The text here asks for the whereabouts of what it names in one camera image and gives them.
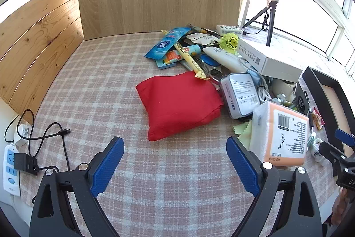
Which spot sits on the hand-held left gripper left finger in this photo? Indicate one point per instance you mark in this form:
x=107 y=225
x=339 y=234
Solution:
x=108 y=164

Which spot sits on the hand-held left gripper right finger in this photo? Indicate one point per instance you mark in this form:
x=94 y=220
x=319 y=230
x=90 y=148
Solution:
x=244 y=164

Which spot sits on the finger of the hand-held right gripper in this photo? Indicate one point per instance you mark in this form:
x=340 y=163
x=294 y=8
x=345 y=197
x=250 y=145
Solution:
x=345 y=137
x=331 y=152

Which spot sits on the green cleaning cloth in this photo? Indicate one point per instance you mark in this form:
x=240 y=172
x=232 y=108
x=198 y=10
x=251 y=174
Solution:
x=244 y=131

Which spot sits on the orange white tissue pack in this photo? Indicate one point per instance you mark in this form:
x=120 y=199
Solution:
x=280 y=131

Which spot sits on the black rectangular tray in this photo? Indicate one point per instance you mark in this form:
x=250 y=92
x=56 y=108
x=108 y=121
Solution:
x=319 y=84

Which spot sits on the white knobby massage ball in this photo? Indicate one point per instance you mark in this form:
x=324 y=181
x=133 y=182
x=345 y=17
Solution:
x=278 y=101

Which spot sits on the white round holder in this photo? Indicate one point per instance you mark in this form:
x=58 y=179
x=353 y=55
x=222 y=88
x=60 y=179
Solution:
x=280 y=85

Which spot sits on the red cloth bag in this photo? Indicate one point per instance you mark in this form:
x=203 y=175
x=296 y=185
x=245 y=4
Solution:
x=177 y=103

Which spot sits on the white cardboard box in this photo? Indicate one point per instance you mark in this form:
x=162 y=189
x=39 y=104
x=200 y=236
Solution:
x=266 y=59

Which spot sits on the white blue sunscreen tube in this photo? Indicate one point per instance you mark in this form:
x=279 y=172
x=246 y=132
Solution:
x=222 y=55

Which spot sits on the long yellow sachet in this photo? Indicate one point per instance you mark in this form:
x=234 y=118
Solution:
x=191 y=60

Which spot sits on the person's right hand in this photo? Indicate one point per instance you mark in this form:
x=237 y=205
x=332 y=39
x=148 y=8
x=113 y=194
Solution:
x=341 y=206

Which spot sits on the small white bottle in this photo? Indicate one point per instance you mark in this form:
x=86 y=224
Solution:
x=313 y=142

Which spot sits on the red snack sachet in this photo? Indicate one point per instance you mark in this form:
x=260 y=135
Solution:
x=317 y=118

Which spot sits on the black gel pen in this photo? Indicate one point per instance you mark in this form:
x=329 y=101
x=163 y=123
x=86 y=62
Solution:
x=308 y=112

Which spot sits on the black square card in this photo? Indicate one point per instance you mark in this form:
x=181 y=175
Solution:
x=301 y=102

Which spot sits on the grey labelled box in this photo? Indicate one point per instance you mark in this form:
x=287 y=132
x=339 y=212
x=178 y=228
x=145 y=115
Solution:
x=238 y=95

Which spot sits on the black adapter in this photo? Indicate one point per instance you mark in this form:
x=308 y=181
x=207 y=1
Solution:
x=23 y=163

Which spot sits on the white charger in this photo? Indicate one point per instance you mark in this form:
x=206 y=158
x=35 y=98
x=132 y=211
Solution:
x=23 y=133

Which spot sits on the white power strip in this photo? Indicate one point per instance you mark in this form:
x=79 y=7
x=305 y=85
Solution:
x=11 y=187

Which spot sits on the blue correction tape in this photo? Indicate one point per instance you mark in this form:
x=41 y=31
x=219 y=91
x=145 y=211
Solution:
x=208 y=61

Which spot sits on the yellow shuttlecock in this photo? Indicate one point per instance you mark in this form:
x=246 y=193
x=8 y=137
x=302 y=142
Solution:
x=230 y=42

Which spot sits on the blue orange tube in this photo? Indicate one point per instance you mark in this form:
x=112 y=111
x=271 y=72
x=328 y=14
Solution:
x=173 y=57

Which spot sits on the blue wet wipes packet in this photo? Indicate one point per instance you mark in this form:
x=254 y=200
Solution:
x=163 y=44

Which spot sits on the torn white sachet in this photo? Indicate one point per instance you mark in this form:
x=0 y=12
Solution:
x=199 y=37

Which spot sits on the black tripod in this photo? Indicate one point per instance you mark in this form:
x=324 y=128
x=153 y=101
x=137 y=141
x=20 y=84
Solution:
x=271 y=23

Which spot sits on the patterned white tissue pack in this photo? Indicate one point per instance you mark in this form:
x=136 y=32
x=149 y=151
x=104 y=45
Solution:
x=228 y=29

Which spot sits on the pine slat panel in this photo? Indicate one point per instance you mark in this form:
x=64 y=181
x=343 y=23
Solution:
x=36 y=45

